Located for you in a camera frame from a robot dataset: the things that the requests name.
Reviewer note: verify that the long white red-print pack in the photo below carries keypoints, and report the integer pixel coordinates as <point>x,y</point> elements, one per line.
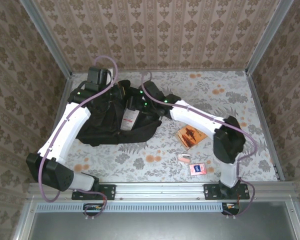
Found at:
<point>129,120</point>

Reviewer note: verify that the black backpack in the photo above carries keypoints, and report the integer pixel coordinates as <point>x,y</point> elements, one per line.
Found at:
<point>102,130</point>

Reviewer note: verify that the orange book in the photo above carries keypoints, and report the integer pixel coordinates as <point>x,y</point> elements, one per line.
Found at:
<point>188,136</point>

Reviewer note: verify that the small pink white stapler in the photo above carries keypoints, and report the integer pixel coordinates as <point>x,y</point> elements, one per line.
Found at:
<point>183,157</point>

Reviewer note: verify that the pink pack with blue label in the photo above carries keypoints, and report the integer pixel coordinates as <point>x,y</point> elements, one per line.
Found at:
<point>196,169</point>

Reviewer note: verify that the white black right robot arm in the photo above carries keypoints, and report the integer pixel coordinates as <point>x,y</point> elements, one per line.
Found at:
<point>195,117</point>

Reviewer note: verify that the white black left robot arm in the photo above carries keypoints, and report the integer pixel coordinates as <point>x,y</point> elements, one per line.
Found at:
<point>65,130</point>

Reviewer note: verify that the floral table cover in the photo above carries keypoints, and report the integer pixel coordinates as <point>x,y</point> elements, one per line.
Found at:
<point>240,87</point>

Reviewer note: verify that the small black connector board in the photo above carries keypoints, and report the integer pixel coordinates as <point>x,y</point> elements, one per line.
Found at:
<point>92,207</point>
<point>231,207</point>

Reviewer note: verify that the grey sheet metal panel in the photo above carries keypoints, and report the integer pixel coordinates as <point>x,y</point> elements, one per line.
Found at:
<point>160,227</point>

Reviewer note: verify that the aluminium left side rail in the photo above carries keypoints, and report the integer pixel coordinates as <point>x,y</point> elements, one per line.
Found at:
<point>60,112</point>

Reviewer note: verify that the aluminium back rail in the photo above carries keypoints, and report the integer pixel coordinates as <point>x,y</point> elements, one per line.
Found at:
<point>215,69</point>

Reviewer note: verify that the aluminium left corner post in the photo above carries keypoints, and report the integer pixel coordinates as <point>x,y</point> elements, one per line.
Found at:
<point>46,37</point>

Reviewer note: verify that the aluminium corner post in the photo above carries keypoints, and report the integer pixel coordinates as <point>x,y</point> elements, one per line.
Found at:
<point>267,37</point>
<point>46,37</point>

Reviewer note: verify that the aluminium front frame rail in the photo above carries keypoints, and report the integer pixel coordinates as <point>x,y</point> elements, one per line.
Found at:
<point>160,190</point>

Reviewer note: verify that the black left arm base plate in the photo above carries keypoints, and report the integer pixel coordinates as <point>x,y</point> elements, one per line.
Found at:
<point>110,192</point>

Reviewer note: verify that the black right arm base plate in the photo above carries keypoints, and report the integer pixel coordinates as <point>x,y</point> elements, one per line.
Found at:
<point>210,192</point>

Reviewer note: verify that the aluminium right side rail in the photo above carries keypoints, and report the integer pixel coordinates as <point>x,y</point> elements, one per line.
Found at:
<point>260,112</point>

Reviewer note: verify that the aluminium right corner post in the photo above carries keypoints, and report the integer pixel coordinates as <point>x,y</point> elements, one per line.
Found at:
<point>267,37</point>

